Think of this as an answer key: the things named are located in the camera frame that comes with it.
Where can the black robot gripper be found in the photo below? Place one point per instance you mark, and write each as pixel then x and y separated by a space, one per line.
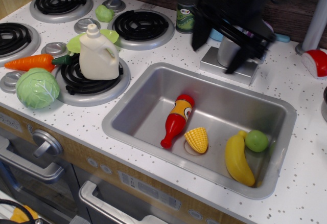
pixel 229 17

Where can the cream toy detergent bottle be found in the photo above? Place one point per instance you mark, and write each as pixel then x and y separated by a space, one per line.
pixel 99 58

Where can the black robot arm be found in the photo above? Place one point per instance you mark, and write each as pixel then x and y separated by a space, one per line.
pixel 240 21

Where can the silver metal sink basin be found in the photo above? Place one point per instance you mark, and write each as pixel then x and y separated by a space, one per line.
pixel 223 109

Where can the blue toy pan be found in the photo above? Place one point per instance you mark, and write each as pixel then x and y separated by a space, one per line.
pixel 216 35

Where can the purple white toy onion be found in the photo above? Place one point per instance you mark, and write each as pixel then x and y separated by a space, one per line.
pixel 269 27

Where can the silver toy faucet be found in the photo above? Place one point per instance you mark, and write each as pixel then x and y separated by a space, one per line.
pixel 216 61

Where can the green toy pea can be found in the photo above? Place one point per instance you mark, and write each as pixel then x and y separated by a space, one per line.
pixel 185 19

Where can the back right stove burner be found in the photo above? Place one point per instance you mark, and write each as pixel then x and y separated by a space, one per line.
pixel 140 29

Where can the stove burner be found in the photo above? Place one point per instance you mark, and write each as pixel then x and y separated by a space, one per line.
pixel 140 29
pixel 59 11
pixel 18 40
pixel 76 90

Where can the red toy ketchup bottle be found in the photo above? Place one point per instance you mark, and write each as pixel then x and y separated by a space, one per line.
pixel 177 118

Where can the silver vertical pole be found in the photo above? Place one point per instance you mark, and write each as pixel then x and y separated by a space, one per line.
pixel 315 30

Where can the red white toy cheese wedge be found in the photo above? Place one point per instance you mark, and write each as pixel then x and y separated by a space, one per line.
pixel 315 62

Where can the yellow toy corn piece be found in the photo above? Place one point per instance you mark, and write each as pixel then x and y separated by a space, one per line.
pixel 197 139

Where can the green toy apple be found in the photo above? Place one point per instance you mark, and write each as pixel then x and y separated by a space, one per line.
pixel 256 141

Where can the silver stove knob top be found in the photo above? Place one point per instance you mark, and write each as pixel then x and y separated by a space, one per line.
pixel 115 5

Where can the silver stove knob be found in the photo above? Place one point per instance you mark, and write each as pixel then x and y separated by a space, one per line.
pixel 115 5
pixel 56 49
pixel 81 25
pixel 9 81

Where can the yellow toy banana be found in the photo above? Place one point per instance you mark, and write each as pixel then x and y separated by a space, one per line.
pixel 235 159

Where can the small green toy lettuce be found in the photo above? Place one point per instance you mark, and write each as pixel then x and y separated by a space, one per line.
pixel 104 14

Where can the silver stove knob middle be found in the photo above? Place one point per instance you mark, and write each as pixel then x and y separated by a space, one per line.
pixel 81 25

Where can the light green toy plate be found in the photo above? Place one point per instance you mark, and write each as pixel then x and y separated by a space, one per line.
pixel 74 46

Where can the front stove burner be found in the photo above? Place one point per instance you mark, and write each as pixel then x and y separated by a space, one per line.
pixel 76 90

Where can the back left stove burner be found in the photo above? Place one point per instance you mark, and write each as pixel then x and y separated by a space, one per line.
pixel 59 11

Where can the silver stove knob lower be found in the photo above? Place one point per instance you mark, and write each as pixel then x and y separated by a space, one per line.
pixel 56 49

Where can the orange toy carrot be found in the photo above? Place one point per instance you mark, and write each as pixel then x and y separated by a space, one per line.
pixel 43 61

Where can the green toy cabbage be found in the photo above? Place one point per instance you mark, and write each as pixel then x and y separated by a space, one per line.
pixel 37 88

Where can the silver oven dial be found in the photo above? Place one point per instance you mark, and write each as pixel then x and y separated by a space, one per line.
pixel 46 144

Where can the far left stove burner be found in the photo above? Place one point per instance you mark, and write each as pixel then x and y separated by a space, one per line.
pixel 18 40

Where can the silver stove knob front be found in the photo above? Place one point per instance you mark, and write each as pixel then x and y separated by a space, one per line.
pixel 9 81

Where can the yellow cloth object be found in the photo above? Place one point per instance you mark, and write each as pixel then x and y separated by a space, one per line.
pixel 19 216

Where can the silver dishwasher door handle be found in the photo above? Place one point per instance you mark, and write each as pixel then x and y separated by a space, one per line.
pixel 86 195

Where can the silver oven door handle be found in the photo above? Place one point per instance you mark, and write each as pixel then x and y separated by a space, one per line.
pixel 50 174

